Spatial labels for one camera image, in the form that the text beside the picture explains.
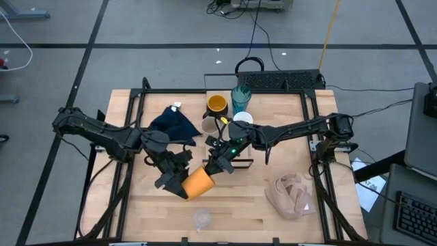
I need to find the navy blue cloth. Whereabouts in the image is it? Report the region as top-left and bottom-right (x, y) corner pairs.
(147, 101), (203, 148)

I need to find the black cable loop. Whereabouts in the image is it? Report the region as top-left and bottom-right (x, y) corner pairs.
(234, 56), (266, 74)

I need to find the silver frame bracket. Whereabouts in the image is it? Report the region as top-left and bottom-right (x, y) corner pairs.
(308, 139), (358, 153)

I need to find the black floor cable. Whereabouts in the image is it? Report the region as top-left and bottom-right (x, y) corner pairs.
(244, 0), (263, 59)
(324, 84), (414, 94)

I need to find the yellow cable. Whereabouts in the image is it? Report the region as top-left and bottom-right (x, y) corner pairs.
(318, 0), (343, 71)

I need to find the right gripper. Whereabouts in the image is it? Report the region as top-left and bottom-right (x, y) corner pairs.
(203, 135), (252, 176)

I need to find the black device on cart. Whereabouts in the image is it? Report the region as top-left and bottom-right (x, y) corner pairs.
(423, 81), (437, 119)

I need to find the beige ceramic cup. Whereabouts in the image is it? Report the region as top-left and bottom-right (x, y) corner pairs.
(200, 116), (220, 135)

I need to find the white paper sheet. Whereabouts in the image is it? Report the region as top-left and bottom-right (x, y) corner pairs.
(350, 156), (387, 213)

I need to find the black aluminium table frame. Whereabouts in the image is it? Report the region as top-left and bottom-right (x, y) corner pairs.
(73, 77), (368, 244)

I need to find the grey wheeled cart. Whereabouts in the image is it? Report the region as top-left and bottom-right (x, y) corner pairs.
(229, 0), (295, 12)

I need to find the white cable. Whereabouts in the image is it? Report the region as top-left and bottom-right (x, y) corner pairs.
(0, 10), (34, 73)

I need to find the grey desk foot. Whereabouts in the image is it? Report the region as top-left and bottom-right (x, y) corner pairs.
(0, 0), (51, 21)

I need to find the black mug yellow inside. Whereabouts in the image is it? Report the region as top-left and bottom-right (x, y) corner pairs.
(201, 94), (229, 120)

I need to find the light wooden board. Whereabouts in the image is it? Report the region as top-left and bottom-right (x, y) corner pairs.
(200, 89), (254, 169)

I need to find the pink cloth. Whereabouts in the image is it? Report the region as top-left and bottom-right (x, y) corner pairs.
(264, 172), (317, 221)

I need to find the white ceramic mug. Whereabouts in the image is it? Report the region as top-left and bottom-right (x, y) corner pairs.
(232, 111), (255, 126)

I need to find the grey equipment cart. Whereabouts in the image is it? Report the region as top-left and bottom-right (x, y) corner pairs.
(380, 81), (437, 246)

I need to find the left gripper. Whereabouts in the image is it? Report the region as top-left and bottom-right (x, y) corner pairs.
(146, 150), (194, 201)

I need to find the teal plastic tumbler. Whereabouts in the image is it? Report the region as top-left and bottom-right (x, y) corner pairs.
(230, 85), (253, 115)

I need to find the black keyboard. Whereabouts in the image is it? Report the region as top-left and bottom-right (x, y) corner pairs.
(392, 191), (437, 245)

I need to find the orange plastic cup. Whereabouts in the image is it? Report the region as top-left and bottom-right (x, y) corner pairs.
(180, 165), (217, 202)

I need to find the clear glass mug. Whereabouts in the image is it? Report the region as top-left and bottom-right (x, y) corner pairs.
(191, 207), (212, 234)

